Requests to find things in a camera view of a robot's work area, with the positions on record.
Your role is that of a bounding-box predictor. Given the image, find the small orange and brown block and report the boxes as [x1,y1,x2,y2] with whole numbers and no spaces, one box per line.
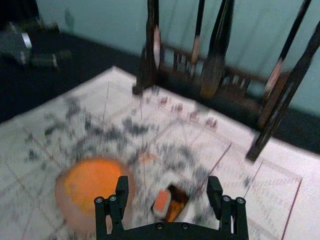
[151,183,190,224]

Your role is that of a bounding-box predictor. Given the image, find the dark wooden brush rack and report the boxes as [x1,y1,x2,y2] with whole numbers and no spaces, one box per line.
[159,42,294,101]

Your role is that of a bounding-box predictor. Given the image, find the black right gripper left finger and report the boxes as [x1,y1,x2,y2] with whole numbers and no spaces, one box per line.
[93,175,130,236]

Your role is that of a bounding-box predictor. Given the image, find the thick dark hanging brush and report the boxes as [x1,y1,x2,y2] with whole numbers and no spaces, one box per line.
[131,0,163,96]

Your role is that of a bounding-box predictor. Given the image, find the round orange dish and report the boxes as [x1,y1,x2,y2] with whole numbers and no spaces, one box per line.
[54,155,137,227]

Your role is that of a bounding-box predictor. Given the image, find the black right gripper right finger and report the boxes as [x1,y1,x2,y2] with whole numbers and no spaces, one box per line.
[207,175,250,237]

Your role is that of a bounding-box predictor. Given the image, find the wide brown-tipped hanging brush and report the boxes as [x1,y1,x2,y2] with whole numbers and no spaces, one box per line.
[199,0,236,100]

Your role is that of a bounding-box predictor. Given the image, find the slim pink-banded hanging brush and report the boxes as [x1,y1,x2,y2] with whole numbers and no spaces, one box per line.
[257,0,314,129]

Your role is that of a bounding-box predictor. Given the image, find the thin dark hanging brush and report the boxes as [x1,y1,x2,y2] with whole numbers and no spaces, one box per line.
[190,0,206,74]

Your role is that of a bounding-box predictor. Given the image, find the white paper sheet with writing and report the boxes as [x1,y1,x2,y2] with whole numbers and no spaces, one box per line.
[0,65,320,240]

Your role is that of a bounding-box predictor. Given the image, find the long black hanging brush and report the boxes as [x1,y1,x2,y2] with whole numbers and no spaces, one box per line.
[245,27,320,162]

